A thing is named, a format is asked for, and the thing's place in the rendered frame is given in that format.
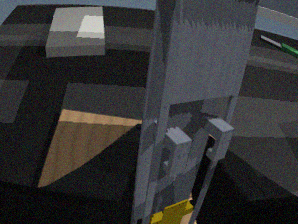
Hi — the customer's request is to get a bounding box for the grey rectangular block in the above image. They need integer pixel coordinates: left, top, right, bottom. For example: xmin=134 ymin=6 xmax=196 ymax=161
xmin=45 ymin=6 xmax=105 ymax=57

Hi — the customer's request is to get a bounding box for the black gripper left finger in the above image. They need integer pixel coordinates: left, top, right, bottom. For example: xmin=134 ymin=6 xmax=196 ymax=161
xmin=0 ymin=124 xmax=142 ymax=224

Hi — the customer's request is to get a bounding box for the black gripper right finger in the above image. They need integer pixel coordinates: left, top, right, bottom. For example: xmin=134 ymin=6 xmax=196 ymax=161
xmin=192 ymin=136 xmax=298 ymax=224

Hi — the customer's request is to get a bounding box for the light brown wooden board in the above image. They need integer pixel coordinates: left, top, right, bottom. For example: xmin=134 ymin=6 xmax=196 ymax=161
xmin=37 ymin=109 xmax=142 ymax=188

